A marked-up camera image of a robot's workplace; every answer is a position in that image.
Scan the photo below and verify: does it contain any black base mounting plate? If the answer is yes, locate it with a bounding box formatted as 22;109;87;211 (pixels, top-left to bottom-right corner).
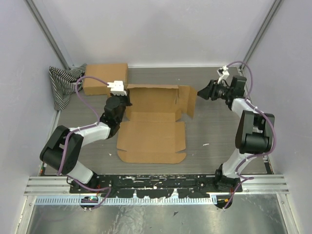
69;173;244;198

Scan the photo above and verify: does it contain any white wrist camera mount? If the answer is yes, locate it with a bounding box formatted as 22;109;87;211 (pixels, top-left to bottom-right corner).
107;80;127;96
217;65;230;84

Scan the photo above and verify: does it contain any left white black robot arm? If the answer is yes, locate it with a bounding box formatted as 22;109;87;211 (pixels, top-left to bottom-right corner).
39;94;132;194

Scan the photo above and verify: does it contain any aluminium front rail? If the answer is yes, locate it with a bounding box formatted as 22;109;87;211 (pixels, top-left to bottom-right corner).
24;174;289;197

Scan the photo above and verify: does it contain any right aluminium corner post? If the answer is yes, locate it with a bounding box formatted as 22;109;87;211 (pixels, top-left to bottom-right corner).
243;0;284;64

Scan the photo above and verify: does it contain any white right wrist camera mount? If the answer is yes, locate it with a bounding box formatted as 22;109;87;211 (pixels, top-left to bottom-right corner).
217;65;230;84

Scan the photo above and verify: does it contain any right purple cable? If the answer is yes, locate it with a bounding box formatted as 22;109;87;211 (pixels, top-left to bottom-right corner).
223;60;277;211

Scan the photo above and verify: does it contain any left aluminium corner post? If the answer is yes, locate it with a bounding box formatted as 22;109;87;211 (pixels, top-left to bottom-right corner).
24;0;70;69

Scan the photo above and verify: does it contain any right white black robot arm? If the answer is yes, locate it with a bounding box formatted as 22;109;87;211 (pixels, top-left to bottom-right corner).
197;76;276;193

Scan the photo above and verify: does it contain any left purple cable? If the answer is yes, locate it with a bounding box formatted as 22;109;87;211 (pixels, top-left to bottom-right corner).
56;76;113;212

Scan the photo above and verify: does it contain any purple cable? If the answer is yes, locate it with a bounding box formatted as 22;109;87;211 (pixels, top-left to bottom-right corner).
56;76;113;212
223;60;277;211

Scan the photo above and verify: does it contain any closed brown cardboard box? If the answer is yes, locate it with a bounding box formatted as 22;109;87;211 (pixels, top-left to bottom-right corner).
83;63;128;96

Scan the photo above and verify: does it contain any white slotted cable duct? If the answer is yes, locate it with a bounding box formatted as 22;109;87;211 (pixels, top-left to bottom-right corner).
34;195;217;206

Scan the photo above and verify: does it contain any aluminium corner post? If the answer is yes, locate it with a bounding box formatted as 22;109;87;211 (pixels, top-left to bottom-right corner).
24;0;70;69
243;0;284;64

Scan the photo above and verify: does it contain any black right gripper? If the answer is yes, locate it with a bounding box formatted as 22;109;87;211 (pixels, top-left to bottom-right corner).
196;79;233;101

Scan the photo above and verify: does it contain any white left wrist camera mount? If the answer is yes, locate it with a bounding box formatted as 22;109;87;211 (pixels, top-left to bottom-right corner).
107;80;127;96

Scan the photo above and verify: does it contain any striped black white cloth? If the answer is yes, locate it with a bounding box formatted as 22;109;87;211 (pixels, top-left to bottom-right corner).
48;64;87;111

